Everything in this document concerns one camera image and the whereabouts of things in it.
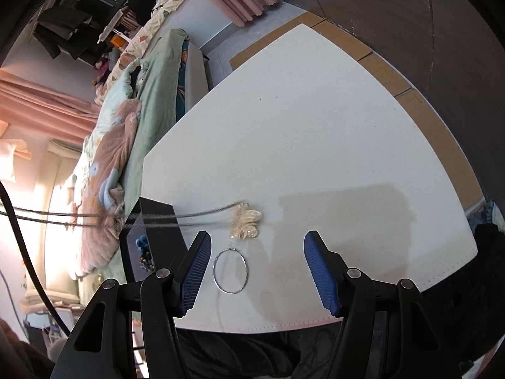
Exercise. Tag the floral window seat mat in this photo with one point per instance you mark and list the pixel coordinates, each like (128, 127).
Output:
(158, 19)

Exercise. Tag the teal patterned sheet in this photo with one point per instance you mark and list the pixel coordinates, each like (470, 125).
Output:
(180, 87)

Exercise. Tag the silver bangle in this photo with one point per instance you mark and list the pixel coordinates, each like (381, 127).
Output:
(232, 293)

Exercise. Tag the cream hanging towel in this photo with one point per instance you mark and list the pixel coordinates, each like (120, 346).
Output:
(12, 158)

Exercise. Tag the beige bed headboard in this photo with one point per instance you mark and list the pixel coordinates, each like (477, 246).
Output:
(55, 225)

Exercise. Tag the cardboard floor sheets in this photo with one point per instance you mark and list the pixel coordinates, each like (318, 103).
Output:
(434, 126)

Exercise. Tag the white bedside table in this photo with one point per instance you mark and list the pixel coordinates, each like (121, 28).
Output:
(315, 126)

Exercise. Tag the tan crumpled scrap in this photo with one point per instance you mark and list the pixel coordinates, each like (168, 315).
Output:
(98, 280)

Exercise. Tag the bed with green sheet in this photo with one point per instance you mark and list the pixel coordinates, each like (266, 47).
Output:
(154, 118)

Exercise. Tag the dark hanging clothes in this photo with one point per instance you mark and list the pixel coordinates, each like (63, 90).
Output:
(67, 23)

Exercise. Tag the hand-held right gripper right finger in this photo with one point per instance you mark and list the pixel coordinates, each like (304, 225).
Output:
(321, 276)

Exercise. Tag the black bag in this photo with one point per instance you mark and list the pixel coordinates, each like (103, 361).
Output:
(142, 4)

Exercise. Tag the black jewelry box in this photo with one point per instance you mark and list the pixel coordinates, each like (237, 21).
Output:
(161, 244)

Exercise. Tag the pale green duvet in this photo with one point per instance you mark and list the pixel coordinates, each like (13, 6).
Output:
(122, 87)

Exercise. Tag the person's grey pants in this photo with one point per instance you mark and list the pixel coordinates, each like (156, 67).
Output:
(256, 355)

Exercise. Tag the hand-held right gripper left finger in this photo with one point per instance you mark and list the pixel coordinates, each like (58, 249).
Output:
(195, 272)

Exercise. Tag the pink floral blanket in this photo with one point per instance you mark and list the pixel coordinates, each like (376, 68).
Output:
(110, 158)

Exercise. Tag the stuffed toys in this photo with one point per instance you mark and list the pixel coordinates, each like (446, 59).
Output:
(101, 71)

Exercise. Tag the orange box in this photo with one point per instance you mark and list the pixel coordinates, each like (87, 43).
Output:
(119, 40)

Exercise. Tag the dark brown wardrobe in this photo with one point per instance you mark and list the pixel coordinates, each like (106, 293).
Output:
(394, 15)

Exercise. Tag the white drying rack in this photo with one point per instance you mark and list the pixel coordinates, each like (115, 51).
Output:
(114, 23)

